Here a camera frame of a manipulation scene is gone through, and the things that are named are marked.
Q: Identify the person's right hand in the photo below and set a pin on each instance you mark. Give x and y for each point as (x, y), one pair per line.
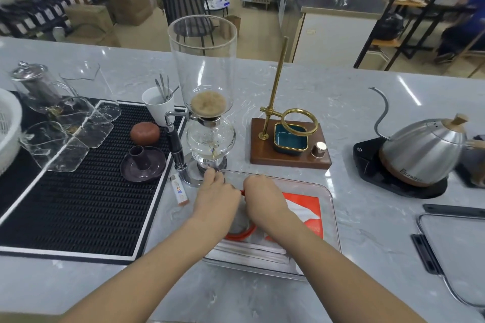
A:
(267, 205)

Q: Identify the person's left hand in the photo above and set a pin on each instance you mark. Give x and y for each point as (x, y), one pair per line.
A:
(214, 205)

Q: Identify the person's left fingers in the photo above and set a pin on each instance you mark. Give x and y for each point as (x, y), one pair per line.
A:
(213, 176)

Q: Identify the person's right fingers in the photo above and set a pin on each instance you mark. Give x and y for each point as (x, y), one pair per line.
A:
(254, 184)

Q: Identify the person's right forearm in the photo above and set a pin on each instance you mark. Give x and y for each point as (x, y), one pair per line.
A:
(333, 277)

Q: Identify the person's left forearm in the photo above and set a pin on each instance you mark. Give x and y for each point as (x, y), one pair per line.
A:
(151, 273)

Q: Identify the white lighter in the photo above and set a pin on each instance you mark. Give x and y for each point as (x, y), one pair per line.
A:
(179, 190)

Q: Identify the wooden base gold drip stand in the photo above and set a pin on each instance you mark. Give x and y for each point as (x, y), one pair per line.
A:
(290, 152)

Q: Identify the teal square dish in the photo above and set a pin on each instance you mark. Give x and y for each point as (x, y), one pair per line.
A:
(290, 138)

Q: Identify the red and white printed paper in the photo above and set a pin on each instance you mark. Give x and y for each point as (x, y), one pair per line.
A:
(307, 213)

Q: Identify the dark purple saucer with cup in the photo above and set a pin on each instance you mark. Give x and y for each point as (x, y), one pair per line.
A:
(143, 164)

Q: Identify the clear plastic tray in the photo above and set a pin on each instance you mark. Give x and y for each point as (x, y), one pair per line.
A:
(326, 220)

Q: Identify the brown round clay lid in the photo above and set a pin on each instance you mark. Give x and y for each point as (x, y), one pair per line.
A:
(144, 132)

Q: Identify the white ceramic cup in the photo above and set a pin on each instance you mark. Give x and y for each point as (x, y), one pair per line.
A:
(155, 107)

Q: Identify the metal spoon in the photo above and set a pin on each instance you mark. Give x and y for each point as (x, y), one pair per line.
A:
(159, 90)
(163, 86)
(174, 92)

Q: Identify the glass siphon coffee maker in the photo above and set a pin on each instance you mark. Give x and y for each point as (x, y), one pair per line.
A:
(202, 69)

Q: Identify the black kettle base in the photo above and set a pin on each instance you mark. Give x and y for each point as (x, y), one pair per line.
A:
(369, 167)

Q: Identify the black rubber bar mat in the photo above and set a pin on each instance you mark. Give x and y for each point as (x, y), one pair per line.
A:
(83, 198)

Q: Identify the tall glass pitcher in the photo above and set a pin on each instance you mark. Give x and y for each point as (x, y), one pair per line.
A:
(91, 86)

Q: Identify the square glass pitcher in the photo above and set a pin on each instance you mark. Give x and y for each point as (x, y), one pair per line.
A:
(57, 150)

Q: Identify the steel gooseneck kettle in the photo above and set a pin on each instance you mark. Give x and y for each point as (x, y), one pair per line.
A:
(420, 152)

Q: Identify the small white round table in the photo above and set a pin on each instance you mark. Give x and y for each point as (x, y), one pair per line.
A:
(218, 4)

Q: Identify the black slatted chair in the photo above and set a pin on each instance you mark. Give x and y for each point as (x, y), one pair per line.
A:
(185, 6)

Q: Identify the white counter cabinet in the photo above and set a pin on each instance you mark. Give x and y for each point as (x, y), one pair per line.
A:
(329, 20)

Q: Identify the glass teapot with metal lid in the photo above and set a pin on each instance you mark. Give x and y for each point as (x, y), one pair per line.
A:
(39, 88)

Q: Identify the large cardboard box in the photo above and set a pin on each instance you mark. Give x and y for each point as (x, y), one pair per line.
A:
(129, 1)

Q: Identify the small cardboard box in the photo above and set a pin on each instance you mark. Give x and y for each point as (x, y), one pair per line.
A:
(89, 18)

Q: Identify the white plastic basket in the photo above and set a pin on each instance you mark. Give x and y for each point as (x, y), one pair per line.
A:
(7, 129)

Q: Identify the black metal shelf rack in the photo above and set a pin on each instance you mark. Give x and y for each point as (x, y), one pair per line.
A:
(413, 4)

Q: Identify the row of dark bottles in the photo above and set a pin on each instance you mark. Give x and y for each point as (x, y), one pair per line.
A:
(41, 8)

